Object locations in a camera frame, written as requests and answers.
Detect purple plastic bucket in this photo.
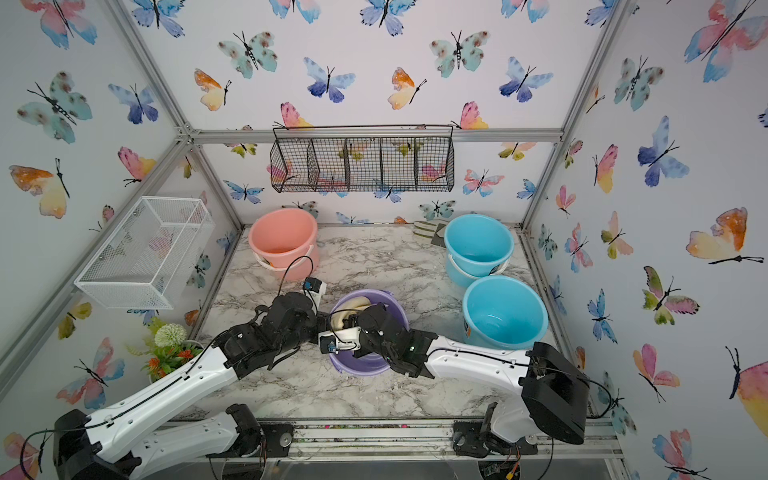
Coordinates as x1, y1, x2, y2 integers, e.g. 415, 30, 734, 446
329, 289, 409, 377

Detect cream yellow microfibre cloth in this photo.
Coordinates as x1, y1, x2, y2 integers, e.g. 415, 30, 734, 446
330, 296, 372, 330

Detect pink plastic bucket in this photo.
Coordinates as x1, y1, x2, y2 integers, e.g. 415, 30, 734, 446
247, 208, 319, 281

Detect teal bucket with sticker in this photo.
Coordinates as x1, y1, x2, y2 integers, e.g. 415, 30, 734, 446
444, 214, 515, 288

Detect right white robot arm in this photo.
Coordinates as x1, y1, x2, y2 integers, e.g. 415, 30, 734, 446
342, 304, 590, 445

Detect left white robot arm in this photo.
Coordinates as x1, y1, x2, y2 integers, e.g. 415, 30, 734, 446
53, 292, 324, 479

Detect artificial flower pot plant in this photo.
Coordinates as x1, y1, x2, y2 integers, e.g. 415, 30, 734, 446
125, 316, 204, 383

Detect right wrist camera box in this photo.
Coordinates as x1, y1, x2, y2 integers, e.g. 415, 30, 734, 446
318, 327, 361, 355

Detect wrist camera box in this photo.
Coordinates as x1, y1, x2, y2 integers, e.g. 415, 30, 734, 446
318, 327, 361, 355
302, 277, 327, 309

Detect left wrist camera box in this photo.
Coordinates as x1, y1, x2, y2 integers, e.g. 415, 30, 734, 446
302, 277, 327, 309

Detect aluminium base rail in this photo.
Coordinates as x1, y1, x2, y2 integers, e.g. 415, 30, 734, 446
260, 417, 624, 462

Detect white mesh wall basket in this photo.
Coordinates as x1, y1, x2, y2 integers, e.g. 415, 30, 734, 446
74, 196, 215, 310

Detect black wire wall basket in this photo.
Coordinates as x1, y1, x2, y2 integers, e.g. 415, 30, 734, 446
268, 124, 455, 194

